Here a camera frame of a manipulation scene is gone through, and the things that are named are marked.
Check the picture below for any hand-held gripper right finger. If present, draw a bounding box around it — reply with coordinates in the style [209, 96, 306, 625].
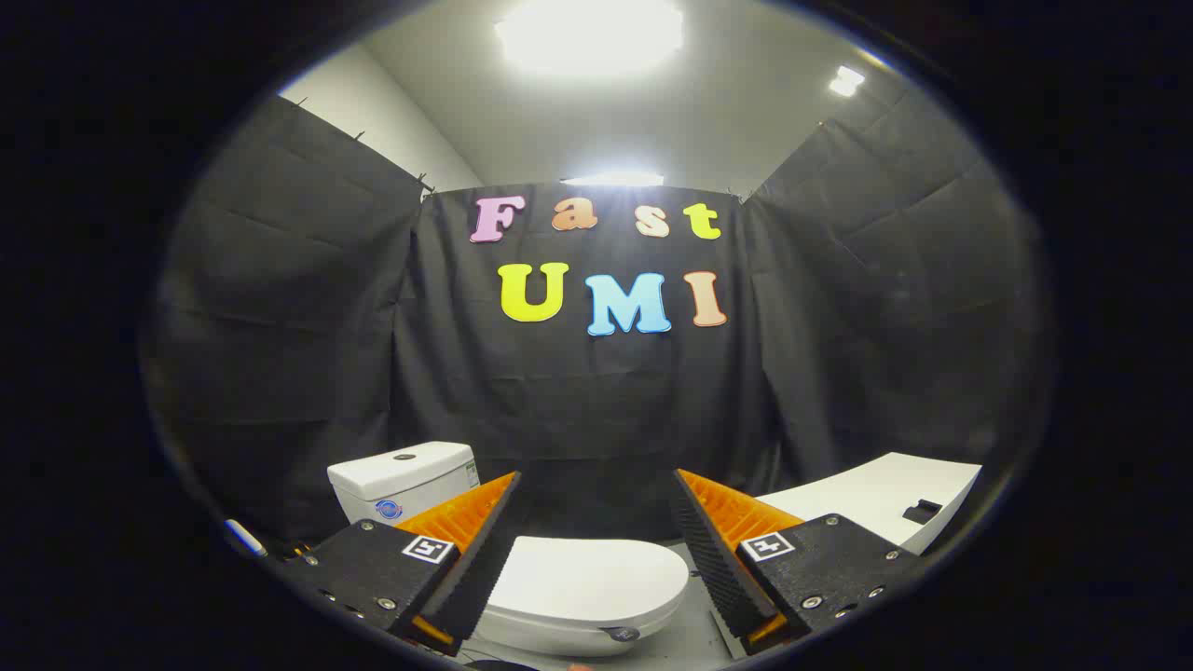
[671, 468, 926, 658]

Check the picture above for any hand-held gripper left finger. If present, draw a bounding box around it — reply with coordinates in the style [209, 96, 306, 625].
[278, 471, 523, 658]

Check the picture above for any white cabinet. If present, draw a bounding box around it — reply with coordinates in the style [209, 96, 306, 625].
[755, 451, 985, 557]

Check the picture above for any black backdrop cloth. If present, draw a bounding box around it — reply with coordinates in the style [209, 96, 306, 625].
[140, 93, 1059, 560]

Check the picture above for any white rectangular object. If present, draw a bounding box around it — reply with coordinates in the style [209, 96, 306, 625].
[224, 518, 270, 559]

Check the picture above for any long ceiling light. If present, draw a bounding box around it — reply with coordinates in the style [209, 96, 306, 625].
[559, 171, 665, 188]

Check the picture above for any large ceiling light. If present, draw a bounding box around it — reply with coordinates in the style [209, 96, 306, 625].
[492, 0, 687, 77]

